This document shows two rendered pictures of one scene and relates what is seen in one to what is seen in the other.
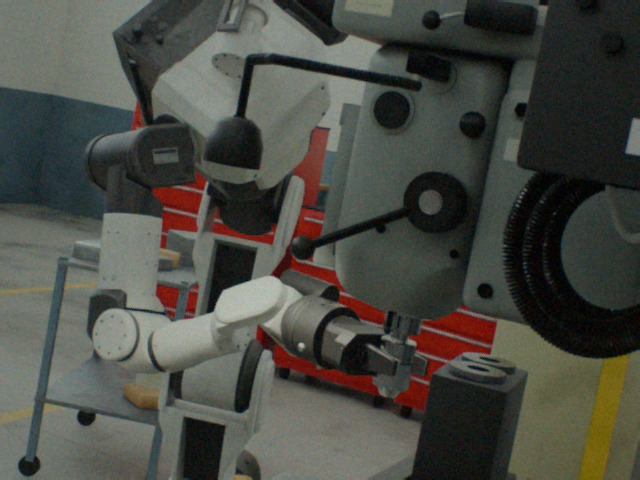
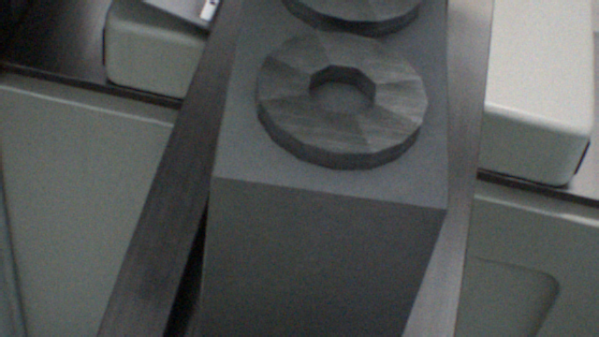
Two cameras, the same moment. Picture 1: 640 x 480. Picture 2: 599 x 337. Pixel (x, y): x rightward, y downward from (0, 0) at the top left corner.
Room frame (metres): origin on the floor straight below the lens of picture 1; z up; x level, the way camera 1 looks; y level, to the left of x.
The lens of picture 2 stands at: (2.30, -0.47, 1.58)
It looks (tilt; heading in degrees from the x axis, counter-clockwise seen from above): 49 degrees down; 159
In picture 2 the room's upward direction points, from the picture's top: 11 degrees clockwise
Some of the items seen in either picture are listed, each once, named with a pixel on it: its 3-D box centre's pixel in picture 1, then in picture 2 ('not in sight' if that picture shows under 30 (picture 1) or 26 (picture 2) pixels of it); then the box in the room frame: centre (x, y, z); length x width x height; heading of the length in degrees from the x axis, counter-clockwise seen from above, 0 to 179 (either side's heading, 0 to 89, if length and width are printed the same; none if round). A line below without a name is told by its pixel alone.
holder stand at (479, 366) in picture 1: (471, 423); (324, 146); (1.87, -0.30, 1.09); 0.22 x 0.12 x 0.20; 163
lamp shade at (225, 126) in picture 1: (235, 140); not in sight; (1.48, 0.12, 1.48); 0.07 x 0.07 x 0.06
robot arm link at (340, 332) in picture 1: (346, 343); not in sight; (1.55, -0.06, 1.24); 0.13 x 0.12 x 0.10; 132
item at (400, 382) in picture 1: (393, 366); not in sight; (1.48, -0.13, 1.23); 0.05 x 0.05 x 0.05
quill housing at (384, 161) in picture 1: (433, 184); not in sight; (1.48, -0.13, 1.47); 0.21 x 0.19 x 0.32; 156
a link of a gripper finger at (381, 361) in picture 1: (376, 361); not in sight; (1.46, -0.10, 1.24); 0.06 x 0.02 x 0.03; 42
